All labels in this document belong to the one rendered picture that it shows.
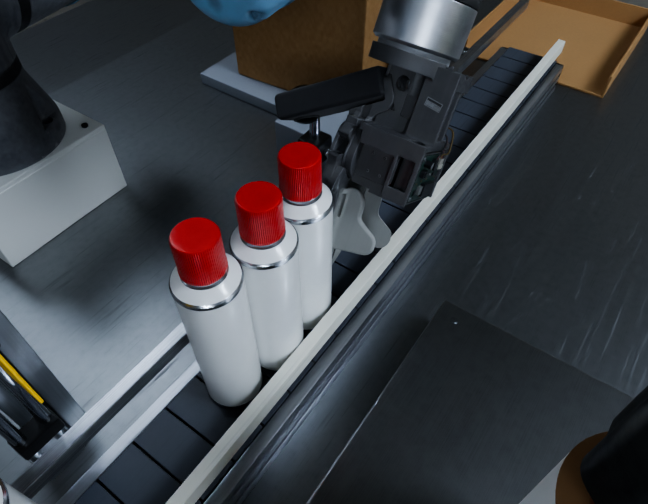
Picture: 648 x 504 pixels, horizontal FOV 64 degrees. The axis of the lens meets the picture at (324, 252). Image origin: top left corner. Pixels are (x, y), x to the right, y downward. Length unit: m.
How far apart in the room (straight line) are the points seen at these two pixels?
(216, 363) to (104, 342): 0.23
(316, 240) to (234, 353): 0.11
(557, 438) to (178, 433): 0.33
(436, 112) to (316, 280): 0.17
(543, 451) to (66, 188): 0.61
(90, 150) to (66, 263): 0.15
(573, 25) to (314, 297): 0.91
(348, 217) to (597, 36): 0.85
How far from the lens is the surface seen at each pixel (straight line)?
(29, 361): 0.49
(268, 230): 0.36
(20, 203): 0.71
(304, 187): 0.39
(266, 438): 0.48
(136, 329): 0.62
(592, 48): 1.18
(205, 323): 0.37
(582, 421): 0.54
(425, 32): 0.43
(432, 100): 0.44
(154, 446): 0.50
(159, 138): 0.87
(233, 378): 0.44
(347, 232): 0.48
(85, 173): 0.74
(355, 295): 0.51
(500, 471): 0.49
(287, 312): 0.43
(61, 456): 0.43
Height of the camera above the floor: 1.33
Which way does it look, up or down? 49 degrees down
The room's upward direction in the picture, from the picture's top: straight up
